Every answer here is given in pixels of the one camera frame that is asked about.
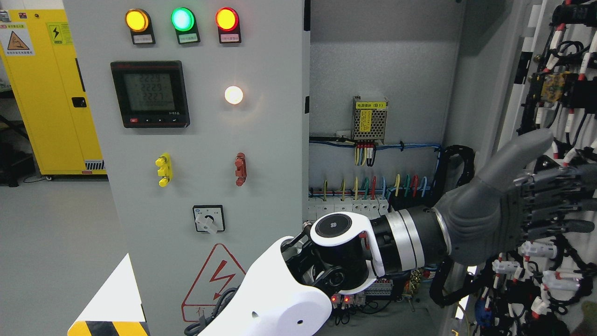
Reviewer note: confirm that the metal mesh power supply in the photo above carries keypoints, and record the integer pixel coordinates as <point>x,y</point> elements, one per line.
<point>369,118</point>

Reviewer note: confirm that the yellow safety storage cabinet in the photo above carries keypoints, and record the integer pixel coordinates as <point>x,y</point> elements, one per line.
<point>41,62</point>

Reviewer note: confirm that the grey cabinet door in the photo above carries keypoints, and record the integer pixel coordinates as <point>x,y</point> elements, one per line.
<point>564,277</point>
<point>267,57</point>

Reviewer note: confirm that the red electric danger sticker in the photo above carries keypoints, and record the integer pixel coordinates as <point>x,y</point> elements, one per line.
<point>221,271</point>

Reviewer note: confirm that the yellow indicator lamp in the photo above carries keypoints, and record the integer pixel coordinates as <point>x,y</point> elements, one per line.
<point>137,20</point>

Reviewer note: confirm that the green indicator lamp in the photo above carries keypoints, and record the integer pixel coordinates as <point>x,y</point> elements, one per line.
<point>183,19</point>

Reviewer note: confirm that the red indicator lamp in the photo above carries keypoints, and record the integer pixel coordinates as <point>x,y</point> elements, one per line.
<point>226,19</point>

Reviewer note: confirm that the white glowing indicator lamp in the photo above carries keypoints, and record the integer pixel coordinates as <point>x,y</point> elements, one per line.
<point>233,95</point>

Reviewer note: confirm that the black digital power meter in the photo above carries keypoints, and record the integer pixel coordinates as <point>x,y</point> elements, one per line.
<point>151,94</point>

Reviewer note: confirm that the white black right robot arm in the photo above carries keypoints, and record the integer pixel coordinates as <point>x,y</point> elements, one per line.
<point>287,291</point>

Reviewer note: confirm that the yellow test terminal block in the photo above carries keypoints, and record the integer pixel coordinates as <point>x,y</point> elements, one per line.
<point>164,171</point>

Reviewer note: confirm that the red test terminal block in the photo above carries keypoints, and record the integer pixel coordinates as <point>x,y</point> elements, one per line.
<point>241,169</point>

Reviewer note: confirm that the lower relay terminal row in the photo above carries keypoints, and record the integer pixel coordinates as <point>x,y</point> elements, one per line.
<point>374,297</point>

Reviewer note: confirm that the white breaker and socket row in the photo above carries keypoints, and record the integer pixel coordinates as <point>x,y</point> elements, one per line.
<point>372,208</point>

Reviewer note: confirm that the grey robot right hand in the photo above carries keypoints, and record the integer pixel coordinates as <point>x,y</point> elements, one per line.
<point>502,206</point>

